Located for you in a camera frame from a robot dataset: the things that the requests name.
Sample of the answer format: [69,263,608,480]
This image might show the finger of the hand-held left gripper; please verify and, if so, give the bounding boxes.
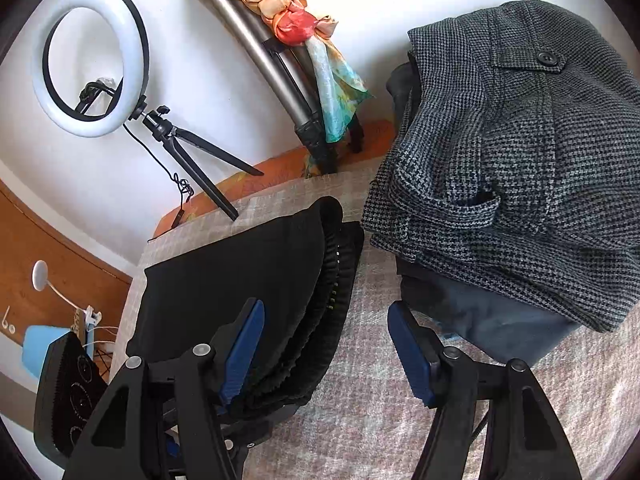
[220,400,301,453]

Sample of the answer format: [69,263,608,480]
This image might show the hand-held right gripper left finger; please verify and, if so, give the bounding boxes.
[62,299,266,480]

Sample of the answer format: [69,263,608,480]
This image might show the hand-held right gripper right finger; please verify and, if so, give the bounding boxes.
[387,301,583,480]

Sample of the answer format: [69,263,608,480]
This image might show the black pants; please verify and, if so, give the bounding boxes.
[125,196,365,408]

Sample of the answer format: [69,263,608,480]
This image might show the dark blue-grey pants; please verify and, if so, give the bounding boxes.
[385,62,583,367]

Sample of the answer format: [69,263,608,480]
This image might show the grey houndstooth pants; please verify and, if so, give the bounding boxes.
[361,0,640,333]

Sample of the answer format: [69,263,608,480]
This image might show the light blue box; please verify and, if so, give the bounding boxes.
[25,325,96,379]

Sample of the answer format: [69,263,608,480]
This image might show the beige checked blanket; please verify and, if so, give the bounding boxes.
[117,152,640,480]

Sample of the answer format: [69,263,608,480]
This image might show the white desk lamp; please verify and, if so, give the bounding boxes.
[31,260,104,332]

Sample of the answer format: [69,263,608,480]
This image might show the brown wooden board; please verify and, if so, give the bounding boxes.
[0,177,133,347]

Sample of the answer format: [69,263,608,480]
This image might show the small black tripod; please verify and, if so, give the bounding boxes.
[127,105,264,221]

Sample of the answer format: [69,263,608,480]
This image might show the orange bed sheet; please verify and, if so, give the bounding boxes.
[152,120,398,238]

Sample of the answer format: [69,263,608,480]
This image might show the black phone holder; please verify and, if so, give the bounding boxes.
[75,77,124,114]

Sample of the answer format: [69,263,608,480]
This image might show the large silver tripod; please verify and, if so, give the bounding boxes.
[181,0,366,177]

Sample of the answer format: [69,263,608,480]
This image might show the orange patterned scarf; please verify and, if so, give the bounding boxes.
[210,0,374,144]

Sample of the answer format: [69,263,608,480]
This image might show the black ring light cable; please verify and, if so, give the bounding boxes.
[122,125,195,228]

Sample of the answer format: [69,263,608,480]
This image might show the white ring light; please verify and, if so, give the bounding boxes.
[31,0,151,137]

